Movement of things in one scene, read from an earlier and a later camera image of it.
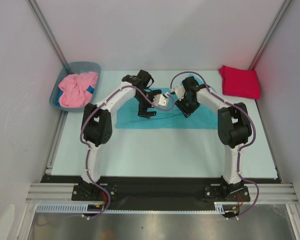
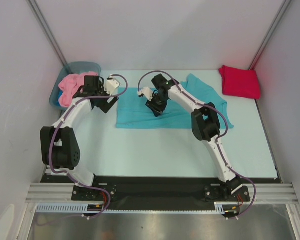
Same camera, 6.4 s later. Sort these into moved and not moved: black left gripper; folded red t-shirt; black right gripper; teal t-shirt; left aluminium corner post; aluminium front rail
Moved: black right gripper; black left gripper
Not moved: aluminium front rail; folded red t-shirt; left aluminium corner post; teal t-shirt
